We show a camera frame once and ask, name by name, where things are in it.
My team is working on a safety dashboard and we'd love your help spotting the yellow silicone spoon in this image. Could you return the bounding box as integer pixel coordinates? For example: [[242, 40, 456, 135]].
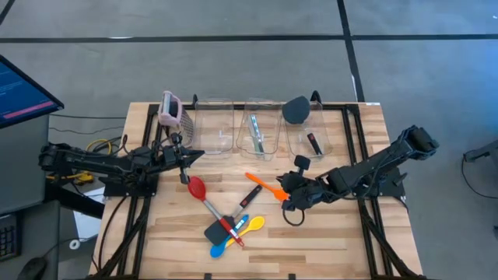
[[225, 215, 266, 249]]

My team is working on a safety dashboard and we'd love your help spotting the yellow cable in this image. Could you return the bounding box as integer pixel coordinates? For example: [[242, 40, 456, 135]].
[[84, 138, 113, 156]]

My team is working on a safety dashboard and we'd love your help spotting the steel box grater pink handle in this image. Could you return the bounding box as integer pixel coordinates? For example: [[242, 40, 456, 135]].
[[157, 90, 195, 151]]

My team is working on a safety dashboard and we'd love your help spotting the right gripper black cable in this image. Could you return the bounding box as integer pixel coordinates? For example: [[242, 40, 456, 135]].
[[282, 201, 306, 227]]

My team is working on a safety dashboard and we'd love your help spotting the black oval-headed spatula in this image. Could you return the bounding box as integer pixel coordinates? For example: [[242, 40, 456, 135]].
[[282, 95, 323, 156]]

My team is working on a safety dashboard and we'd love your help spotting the orange silicone spatula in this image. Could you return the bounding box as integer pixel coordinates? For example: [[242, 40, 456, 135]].
[[244, 172, 289, 202]]

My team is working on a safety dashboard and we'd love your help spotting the black square-headed spatula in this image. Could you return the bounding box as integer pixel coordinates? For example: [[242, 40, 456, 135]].
[[203, 184, 263, 247]]

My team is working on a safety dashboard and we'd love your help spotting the steel knife green handle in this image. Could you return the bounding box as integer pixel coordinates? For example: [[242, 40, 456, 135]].
[[254, 128, 267, 156]]

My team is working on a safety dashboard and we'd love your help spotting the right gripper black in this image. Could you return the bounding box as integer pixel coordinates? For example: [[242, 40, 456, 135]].
[[276, 154, 326, 212]]

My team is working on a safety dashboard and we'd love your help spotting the red spoon steel neck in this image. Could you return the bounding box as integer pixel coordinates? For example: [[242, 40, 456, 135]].
[[187, 175, 245, 248]]

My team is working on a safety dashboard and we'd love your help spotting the black keyboard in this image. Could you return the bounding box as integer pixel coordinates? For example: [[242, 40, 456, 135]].
[[0, 212, 20, 261]]

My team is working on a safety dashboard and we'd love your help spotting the blue silicone spoon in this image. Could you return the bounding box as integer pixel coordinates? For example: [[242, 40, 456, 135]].
[[209, 214, 250, 259]]

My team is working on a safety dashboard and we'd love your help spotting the black power cable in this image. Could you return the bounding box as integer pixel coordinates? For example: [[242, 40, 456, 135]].
[[96, 196, 129, 273]]

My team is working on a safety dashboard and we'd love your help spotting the thin black floor cable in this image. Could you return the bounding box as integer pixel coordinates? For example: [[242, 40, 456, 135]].
[[49, 126, 125, 135], [49, 114, 126, 120]]

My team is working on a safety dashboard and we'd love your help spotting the white paper sheet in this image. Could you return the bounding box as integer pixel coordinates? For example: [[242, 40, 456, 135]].
[[72, 186, 106, 240]]

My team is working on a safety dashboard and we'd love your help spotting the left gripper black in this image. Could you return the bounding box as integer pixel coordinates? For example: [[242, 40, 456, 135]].
[[162, 134, 205, 185]]

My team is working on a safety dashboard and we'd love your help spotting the yellow hand tool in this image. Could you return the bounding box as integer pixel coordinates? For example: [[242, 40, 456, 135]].
[[46, 172, 95, 186]]

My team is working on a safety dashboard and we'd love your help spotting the black aluminium table frame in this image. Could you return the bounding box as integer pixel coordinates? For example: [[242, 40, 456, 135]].
[[91, 101, 429, 280]]

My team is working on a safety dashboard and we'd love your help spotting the computer monitor blue screen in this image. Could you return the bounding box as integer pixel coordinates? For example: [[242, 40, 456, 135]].
[[0, 54, 65, 129]]

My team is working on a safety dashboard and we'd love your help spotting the black computer mouse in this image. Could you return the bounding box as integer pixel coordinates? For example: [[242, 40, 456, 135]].
[[17, 256, 48, 280]]

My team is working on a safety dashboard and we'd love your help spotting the clear plastic bin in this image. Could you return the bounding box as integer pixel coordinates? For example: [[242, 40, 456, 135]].
[[193, 99, 236, 156], [235, 101, 282, 161], [283, 101, 334, 159]]

